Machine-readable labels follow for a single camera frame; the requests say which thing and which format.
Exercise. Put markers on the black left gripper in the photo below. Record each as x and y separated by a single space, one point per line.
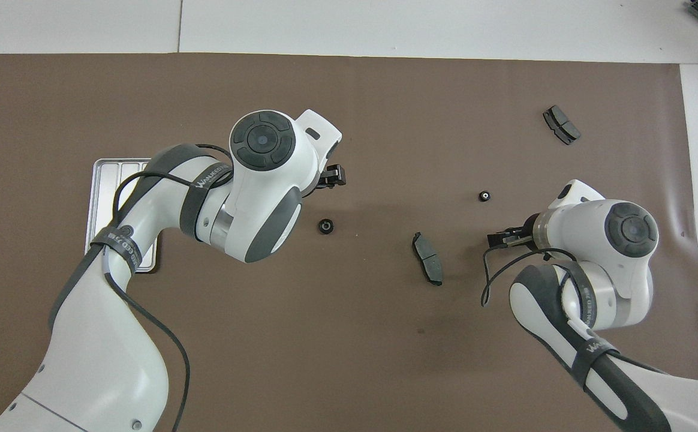
320 183

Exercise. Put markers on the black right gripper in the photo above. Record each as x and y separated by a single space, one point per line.
533 233

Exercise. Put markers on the small black bearing gear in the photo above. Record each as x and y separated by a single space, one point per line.
484 195

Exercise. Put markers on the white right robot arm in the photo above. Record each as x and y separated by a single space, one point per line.
583 240

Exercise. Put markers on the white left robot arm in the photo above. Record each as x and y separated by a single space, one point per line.
103 360

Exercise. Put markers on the silver metal tray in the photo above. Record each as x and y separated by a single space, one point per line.
103 192

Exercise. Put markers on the brown table mat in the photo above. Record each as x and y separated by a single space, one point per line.
385 108

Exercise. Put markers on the dark grey brake pad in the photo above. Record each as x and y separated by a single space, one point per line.
428 258
562 125

